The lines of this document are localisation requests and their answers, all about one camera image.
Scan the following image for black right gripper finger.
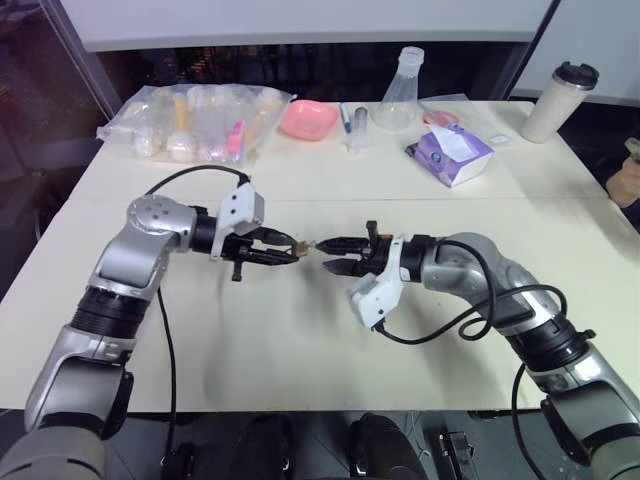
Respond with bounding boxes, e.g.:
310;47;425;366
321;257;365;277
317;237;372;255

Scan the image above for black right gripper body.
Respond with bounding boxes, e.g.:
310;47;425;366
356;219;396;277

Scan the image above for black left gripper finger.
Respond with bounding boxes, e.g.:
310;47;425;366
256;228;302;250
248;247;301;267

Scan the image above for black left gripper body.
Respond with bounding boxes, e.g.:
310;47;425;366
218;227;274;283

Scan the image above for pink plastic bowl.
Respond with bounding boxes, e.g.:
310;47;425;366
277;98;339;144

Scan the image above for white blue marker pen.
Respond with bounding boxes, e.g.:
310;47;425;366
339;101;355;152

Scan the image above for purple tissue pack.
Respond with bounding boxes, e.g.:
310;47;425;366
404;123;497;190

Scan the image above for clear plastic bag of items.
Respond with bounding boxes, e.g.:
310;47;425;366
95;84;299;170

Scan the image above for pink petri dish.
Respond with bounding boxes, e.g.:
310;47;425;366
421;109;462;127

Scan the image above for clear plastic conical flask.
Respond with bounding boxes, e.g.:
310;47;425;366
371;45;427;133

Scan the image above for dark rounded shape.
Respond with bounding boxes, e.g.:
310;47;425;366
347;411;417;480
233;413;297;480

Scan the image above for black box under table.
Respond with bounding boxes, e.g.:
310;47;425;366
438;431;475;480

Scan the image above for white tumbler with black lid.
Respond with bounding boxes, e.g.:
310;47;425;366
520;60;601;144

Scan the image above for seated bystander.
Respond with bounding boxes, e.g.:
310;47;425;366
604;138;640;212

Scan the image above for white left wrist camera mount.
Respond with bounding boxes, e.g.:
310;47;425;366
208;182;267;262

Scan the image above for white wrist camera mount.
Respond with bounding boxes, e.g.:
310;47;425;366
346;236;417;332
208;182;267;262

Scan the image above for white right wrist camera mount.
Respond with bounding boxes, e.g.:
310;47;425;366
346;236;417;332

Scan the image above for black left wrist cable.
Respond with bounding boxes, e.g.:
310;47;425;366
141;164;252;199

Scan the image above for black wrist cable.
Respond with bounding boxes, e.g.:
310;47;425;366
373;239;571;347
141;164;252;199

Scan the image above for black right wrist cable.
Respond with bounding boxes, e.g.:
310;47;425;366
373;239;571;347

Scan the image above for black left arm hanging cable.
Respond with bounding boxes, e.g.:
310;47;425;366
156;288;180;454

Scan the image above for black arm hanging cable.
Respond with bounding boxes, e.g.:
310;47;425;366
156;288;180;454
510;361;545;480

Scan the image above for black right arm hanging cable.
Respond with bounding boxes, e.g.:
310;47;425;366
510;361;545;480

